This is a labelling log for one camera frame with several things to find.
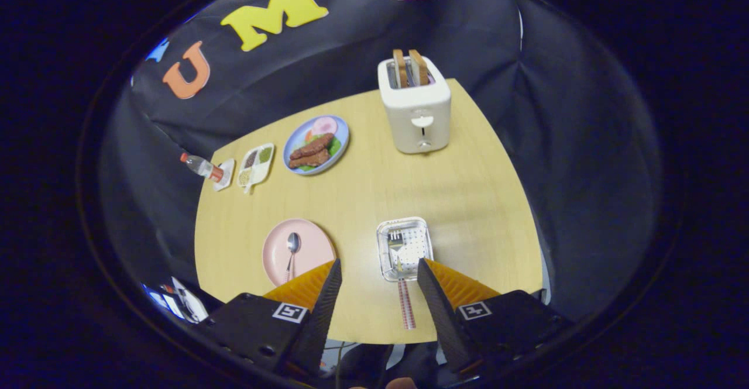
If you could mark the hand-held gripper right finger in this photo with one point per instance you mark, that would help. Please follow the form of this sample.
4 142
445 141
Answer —
445 319

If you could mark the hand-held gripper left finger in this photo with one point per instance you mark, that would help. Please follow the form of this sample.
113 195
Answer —
325 313

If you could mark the pink plate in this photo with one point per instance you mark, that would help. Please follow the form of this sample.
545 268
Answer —
313 245

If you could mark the clear square tray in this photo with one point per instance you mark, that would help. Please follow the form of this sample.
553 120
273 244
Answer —
419 238

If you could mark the white flat board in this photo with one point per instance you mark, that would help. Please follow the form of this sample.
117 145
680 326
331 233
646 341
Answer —
190 301

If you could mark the brown sausage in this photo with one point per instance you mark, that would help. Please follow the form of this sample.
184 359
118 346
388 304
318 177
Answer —
313 145
310 159

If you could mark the white divided condiment tray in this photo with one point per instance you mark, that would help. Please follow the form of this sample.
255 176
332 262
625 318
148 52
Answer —
257 167

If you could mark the green lettuce leaf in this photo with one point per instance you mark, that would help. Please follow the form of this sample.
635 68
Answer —
335 146

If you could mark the blue lit screen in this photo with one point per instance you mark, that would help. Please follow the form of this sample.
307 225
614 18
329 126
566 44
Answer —
157 298

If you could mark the blue plate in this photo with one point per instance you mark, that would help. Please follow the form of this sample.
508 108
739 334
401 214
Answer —
295 143

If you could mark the small white dish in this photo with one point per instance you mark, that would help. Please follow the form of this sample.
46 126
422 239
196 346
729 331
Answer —
227 169

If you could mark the pink round food slice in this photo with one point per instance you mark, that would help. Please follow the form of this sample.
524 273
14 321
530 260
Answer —
323 126

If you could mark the clear bottle with red cap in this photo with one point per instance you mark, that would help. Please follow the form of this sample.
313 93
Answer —
202 167

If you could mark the white toaster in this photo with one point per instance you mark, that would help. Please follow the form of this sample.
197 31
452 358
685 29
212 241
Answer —
404 120

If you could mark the brown toast slice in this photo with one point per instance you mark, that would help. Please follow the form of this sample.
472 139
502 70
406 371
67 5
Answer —
399 68
419 66

